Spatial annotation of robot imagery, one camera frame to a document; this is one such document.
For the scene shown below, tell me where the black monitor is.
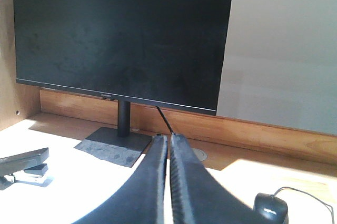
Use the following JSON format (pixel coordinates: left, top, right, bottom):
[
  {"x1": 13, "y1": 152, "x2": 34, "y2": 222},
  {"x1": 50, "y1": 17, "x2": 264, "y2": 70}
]
[{"x1": 13, "y1": 0, "x2": 232, "y2": 167}]

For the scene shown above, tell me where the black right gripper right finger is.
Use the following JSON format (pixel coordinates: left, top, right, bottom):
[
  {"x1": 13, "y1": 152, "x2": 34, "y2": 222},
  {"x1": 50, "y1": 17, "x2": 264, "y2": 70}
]
[{"x1": 170, "y1": 134, "x2": 266, "y2": 223}]

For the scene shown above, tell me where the black stapler with orange label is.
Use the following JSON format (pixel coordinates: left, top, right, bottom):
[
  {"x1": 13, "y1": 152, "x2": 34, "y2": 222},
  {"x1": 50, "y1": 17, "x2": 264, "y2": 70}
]
[{"x1": 1, "y1": 148, "x2": 53, "y2": 190}]

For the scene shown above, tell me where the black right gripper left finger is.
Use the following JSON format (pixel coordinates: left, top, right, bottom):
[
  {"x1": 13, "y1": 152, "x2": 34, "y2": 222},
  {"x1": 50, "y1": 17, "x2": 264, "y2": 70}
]
[{"x1": 75, "y1": 135, "x2": 167, "y2": 223}]

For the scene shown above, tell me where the black computer mouse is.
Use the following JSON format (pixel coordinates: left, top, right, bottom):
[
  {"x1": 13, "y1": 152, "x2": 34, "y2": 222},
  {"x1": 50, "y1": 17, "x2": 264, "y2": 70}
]
[{"x1": 253, "y1": 193, "x2": 289, "y2": 224}]

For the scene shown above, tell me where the black monitor cable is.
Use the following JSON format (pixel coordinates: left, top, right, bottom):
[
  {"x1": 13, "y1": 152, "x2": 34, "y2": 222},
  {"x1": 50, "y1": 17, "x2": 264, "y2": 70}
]
[{"x1": 156, "y1": 106, "x2": 174, "y2": 134}]

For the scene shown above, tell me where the wooden desk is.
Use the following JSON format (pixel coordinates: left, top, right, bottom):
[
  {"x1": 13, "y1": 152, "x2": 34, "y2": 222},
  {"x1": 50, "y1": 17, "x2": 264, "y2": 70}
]
[{"x1": 1, "y1": 0, "x2": 336, "y2": 223}]

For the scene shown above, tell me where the round grey desk grommet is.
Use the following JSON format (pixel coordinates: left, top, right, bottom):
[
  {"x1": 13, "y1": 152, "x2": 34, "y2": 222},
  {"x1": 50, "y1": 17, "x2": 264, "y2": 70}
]
[{"x1": 192, "y1": 148, "x2": 208, "y2": 161}]

